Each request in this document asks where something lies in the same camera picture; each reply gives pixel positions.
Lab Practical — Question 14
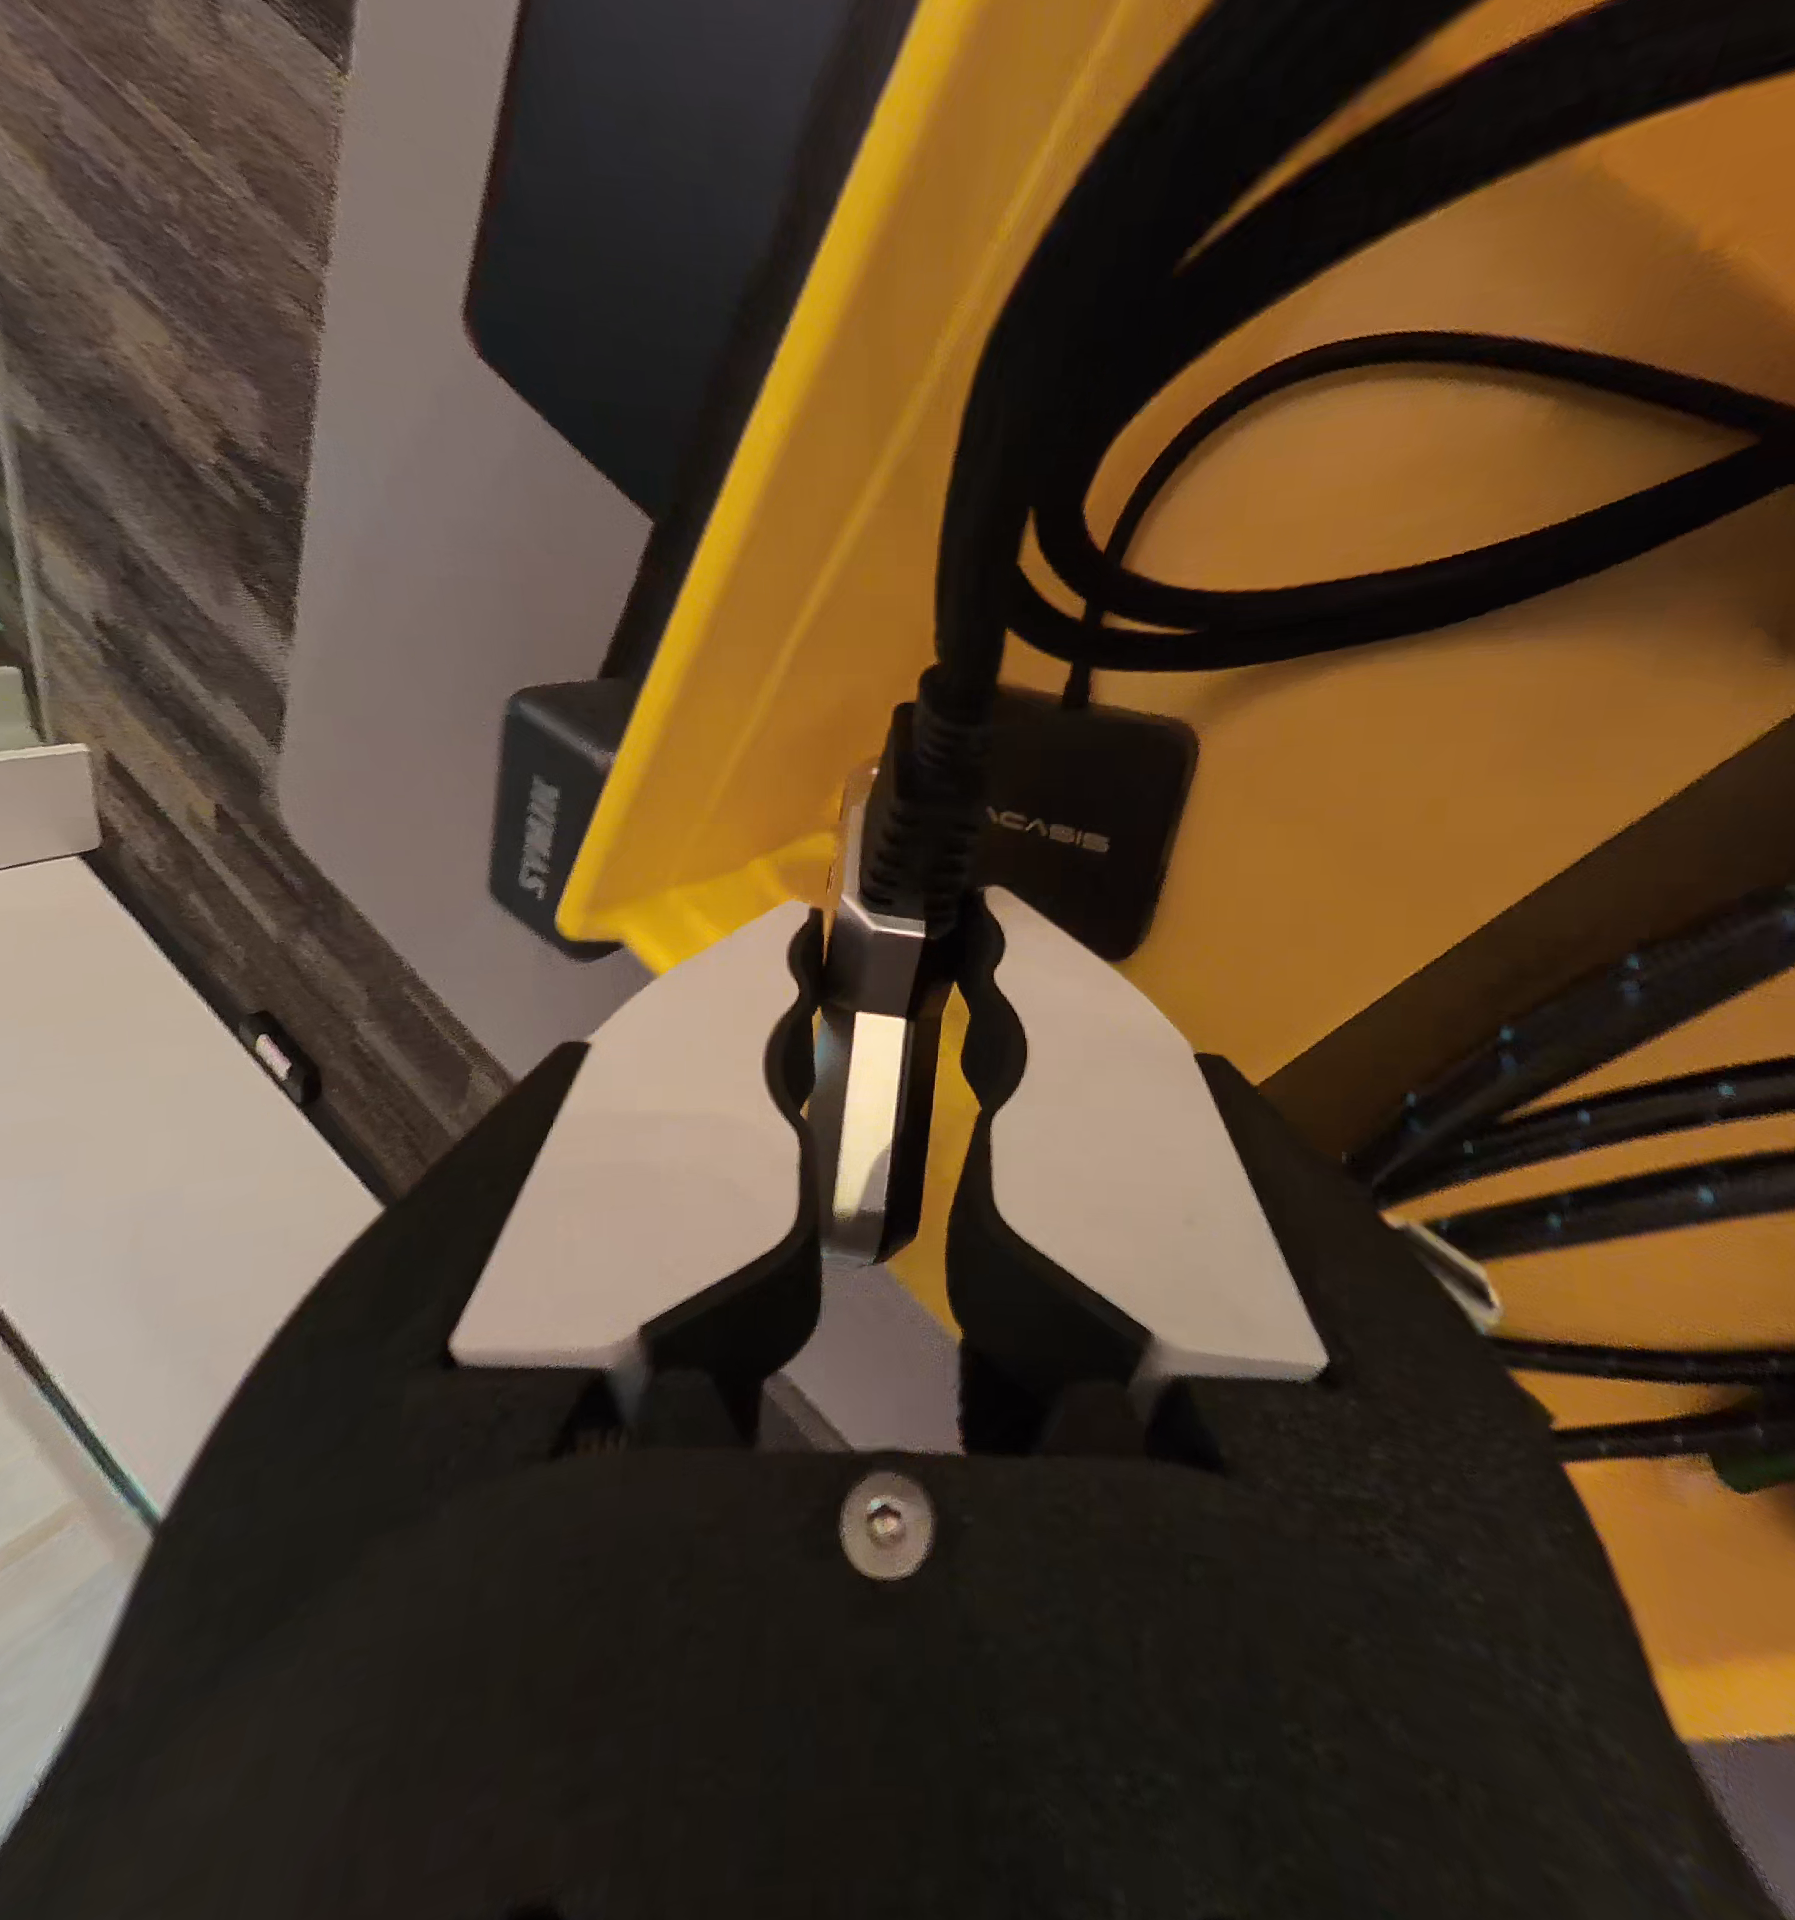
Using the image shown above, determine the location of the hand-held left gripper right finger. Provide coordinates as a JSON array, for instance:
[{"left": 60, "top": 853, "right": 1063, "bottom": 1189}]
[{"left": 946, "top": 886, "right": 1333, "bottom": 1424}]

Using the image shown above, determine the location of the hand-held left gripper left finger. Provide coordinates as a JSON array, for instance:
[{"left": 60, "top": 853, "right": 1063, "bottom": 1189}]
[{"left": 452, "top": 903, "right": 825, "bottom": 1416}]

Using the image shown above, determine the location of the small black square usb hub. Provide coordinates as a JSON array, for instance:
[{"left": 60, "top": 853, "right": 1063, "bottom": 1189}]
[{"left": 979, "top": 703, "right": 1200, "bottom": 963}]

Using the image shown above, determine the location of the braided black hdmi cable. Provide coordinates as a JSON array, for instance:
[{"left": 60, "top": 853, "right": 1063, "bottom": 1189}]
[{"left": 1354, "top": 886, "right": 1795, "bottom": 1502}]

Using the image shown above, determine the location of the yellow plastic bin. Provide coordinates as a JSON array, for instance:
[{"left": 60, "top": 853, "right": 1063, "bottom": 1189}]
[{"left": 556, "top": 0, "right": 1795, "bottom": 1746}]

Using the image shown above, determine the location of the thick black hub cable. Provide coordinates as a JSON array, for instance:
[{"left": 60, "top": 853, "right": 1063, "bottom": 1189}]
[{"left": 870, "top": 0, "right": 1795, "bottom": 940}]

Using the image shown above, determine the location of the black charger block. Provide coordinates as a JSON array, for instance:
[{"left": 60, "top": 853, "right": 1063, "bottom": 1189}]
[{"left": 492, "top": 679, "right": 647, "bottom": 963}]

